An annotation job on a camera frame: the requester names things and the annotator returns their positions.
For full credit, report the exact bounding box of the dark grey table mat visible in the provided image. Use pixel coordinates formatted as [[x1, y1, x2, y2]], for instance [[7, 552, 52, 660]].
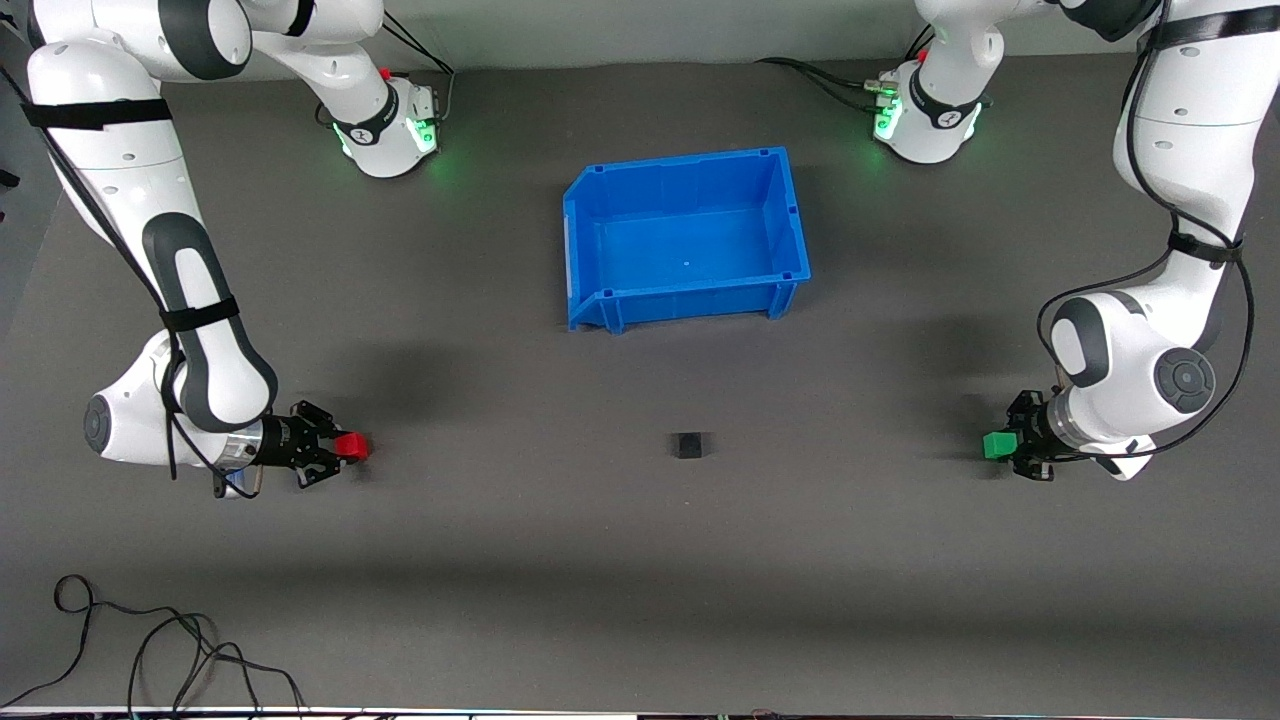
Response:
[[0, 42, 1280, 713]]

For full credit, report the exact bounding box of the blue plastic storage bin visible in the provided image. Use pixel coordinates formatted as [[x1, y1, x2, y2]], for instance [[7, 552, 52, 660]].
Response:
[[562, 147, 812, 334]]

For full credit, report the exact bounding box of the black velcro strap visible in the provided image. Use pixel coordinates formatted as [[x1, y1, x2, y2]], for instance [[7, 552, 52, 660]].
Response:
[[20, 97, 173, 132], [158, 296, 243, 334], [1140, 12, 1280, 54], [1167, 230, 1247, 266]]

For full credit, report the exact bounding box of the thin black cable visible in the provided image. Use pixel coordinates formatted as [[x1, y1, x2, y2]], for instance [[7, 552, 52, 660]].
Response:
[[0, 574, 216, 707], [127, 612, 307, 717]]

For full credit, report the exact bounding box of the black right arm base cable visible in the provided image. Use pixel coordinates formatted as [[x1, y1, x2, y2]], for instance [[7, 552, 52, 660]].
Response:
[[315, 15, 457, 129]]

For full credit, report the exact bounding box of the black arm base cable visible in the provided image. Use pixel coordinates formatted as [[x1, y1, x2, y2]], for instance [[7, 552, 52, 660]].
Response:
[[755, 25, 936, 113], [315, 15, 457, 129]]

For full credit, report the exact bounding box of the black left arm base cable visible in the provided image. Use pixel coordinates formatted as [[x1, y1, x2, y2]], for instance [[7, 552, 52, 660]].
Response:
[[755, 25, 936, 113]]

